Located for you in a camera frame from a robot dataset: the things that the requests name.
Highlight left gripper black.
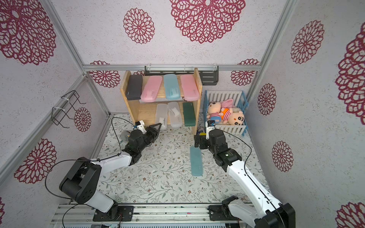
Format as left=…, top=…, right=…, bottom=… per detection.
left=139, top=123, right=161, bottom=153

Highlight clear pencil case with label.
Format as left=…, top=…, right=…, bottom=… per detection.
left=155, top=104, right=168, bottom=130

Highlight dark green pencil case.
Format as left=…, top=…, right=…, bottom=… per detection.
left=182, top=102, right=196, bottom=126

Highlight clear frosted pencil case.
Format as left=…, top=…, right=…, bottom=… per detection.
left=167, top=102, right=183, bottom=128

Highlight teal pencil case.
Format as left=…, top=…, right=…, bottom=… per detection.
left=190, top=145, right=203, bottom=177

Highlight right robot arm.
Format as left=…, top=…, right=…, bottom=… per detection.
left=194, top=129, right=296, bottom=228

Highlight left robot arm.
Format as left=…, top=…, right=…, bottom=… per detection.
left=59, top=123, right=162, bottom=213

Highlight wooden two-tier shelf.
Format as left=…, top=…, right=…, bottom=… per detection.
left=120, top=68, right=202, bottom=135

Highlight pink pencil case left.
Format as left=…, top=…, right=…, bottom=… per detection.
left=141, top=76, right=163, bottom=103

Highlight pink pencil case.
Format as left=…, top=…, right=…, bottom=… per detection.
left=180, top=75, right=199, bottom=101
left=141, top=76, right=163, bottom=103

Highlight light blue pencil case top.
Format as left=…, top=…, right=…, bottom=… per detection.
left=163, top=74, right=181, bottom=100

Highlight pink pencil case right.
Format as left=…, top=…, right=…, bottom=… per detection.
left=180, top=75, right=199, bottom=101

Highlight dark grey pencil case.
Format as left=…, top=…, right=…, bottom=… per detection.
left=125, top=75, right=143, bottom=100

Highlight yellow and grey toy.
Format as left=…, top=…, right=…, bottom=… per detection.
left=120, top=130, right=131, bottom=142

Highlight pink rabbit plush doll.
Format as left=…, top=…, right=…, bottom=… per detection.
left=207, top=98, right=233, bottom=124

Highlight cartoon boy plush doll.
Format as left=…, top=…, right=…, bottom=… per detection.
left=220, top=108, right=245, bottom=125

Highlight white and blue toy crib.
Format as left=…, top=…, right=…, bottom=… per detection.
left=203, top=90, right=248, bottom=135

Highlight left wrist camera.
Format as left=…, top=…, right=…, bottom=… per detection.
left=134, top=120, right=146, bottom=134

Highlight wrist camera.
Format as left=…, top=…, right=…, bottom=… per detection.
left=205, top=120, right=216, bottom=140
left=134, top=120, right=146, bottom=134

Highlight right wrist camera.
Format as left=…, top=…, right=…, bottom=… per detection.
left=205, top=120, right=216, bottom=140

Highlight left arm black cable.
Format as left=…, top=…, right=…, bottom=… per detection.
left=45, top=116, right=137, bottom=200

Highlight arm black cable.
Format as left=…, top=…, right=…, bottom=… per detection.
left=219, top=129, right=286, bottom=228
left=45, top=116, right=137, bottom=200

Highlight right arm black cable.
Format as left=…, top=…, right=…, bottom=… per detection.
left=219, top=129, right=286, bottom=228

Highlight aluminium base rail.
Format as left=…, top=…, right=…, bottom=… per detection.
left=50, top=203, right=291, bottom=228

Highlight black wire wall rack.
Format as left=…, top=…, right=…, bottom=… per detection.
left=51, top=90, right=86, bottom=129

